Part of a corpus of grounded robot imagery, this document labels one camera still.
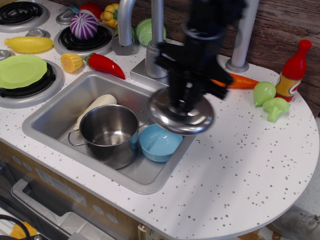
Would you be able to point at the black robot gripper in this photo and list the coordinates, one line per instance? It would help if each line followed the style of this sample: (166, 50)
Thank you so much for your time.
(194, 62)

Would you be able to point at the steel pot lid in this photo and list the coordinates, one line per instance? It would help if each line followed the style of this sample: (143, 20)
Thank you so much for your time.
(174, 119)

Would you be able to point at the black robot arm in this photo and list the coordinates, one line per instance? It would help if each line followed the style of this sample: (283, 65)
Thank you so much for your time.
(208, 17)

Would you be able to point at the stainless steel pot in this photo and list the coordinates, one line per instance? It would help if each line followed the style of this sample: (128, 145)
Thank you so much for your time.
(110, 133)

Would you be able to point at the silver toy faucet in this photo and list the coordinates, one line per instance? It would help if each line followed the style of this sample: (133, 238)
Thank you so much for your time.
(147, 72)

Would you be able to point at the orange toy carrot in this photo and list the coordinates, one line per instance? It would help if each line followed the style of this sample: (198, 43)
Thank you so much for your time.
(239, 82)

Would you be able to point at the light blue bowl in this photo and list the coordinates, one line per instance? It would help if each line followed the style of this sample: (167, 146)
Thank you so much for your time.
(157, 144)

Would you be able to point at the green toy cabbage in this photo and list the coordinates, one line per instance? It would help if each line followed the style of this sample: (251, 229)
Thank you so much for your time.
(143, 32)

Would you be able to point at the light green toy pear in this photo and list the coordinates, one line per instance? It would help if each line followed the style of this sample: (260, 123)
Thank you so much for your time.
(262, 92)

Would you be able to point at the white toy daikon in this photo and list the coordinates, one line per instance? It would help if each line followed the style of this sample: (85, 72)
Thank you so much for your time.
(106, 99)

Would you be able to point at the green toy broccoli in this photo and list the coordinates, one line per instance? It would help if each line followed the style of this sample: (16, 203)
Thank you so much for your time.
(275, 107)

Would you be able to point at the red toy chili pepper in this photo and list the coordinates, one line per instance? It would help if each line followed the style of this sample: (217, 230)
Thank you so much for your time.
(102, 63)

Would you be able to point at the yellow toy bell pepper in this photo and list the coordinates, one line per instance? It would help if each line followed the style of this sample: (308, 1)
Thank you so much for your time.
(109, 16)

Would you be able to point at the red toy sauce bottle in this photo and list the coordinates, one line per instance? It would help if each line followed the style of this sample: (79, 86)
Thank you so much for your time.
(293, 72)

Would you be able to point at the yellow toy corn piece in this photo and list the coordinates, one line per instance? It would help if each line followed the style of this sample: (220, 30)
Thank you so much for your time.
(71, 62)

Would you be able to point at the purple toy onion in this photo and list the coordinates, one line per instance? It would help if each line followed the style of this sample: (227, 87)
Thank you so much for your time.
(83, 26)

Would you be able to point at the silver sink basin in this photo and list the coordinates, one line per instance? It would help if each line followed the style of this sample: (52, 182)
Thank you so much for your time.
(52, 122)

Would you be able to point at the back right stove burner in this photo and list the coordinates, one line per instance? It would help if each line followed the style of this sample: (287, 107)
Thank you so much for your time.
(65, 42)

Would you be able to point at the silver stove knob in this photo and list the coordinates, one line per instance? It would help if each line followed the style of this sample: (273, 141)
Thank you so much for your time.
(4, 54)
(38, 32)
(65, 17)

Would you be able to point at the yellow toy banana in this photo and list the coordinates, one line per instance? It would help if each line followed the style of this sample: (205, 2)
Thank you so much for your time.
(29, 44)

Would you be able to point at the light green plate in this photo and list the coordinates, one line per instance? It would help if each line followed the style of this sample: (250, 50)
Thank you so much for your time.
(21, 71)

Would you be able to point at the back left stove burner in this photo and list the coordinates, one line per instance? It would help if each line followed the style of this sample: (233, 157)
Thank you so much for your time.
(22, 16)

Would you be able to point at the toy oven door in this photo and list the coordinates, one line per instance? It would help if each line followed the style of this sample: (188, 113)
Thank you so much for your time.
(57, 210)

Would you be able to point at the yellow object under counter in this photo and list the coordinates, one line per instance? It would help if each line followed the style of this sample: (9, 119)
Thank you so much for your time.
(18, 233)

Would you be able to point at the right silver post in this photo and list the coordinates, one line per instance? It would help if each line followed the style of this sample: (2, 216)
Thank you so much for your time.
(238, 62)

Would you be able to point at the silver post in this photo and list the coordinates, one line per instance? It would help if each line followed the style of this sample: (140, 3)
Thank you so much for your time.
(238, 62)
(123, 41)

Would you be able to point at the left silver post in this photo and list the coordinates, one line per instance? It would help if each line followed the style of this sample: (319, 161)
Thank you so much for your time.
(123, 41)

